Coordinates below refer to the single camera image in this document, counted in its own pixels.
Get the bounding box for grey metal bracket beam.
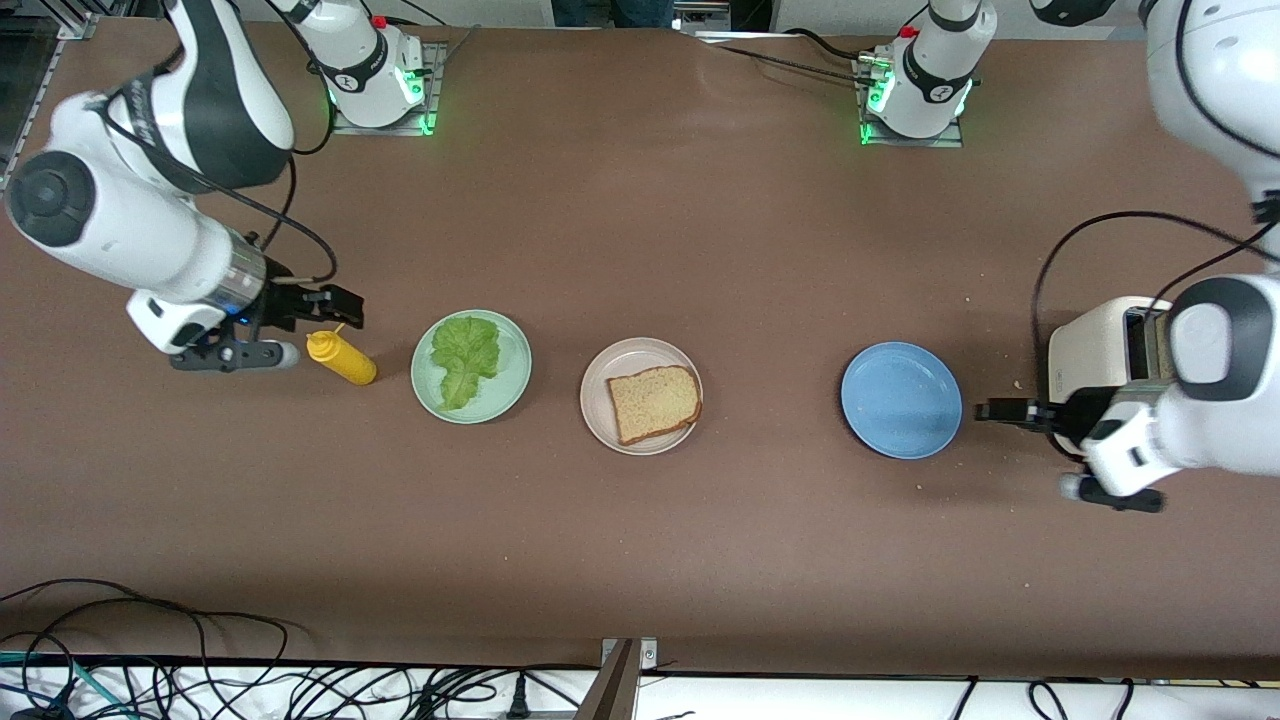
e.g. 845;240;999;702
578;638;659;720

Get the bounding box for beige plate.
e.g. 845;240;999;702
580;337;704;456

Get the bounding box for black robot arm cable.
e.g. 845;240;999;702
1030;0;1280;461
100;60;338;284

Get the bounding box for blue plate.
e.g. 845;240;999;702
840;342;963;460

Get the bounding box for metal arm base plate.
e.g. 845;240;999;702
855;60;966;149
332;40;448;136

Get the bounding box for teal floor cable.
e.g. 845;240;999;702
0;650;131;719

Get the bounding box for aluminium frame profile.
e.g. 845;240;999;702
0;10;101;191

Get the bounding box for black floor cable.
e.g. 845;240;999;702
0;578;291;720

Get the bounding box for yellow mustard squeeze bottle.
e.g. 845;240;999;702
306;322;379;387

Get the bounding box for person legs in jeans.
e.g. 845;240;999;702
550;0;671;29

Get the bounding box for mint green plate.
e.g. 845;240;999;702
410;309;533;425

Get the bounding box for white toaster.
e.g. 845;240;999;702
1047;296;1181;463

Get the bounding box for black braided base cable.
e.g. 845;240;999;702
700;28;873;86

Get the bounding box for grey metal equipment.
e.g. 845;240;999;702
668;0;733;31

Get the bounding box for green lettuce leaf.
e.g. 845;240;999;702
430;314;501;412

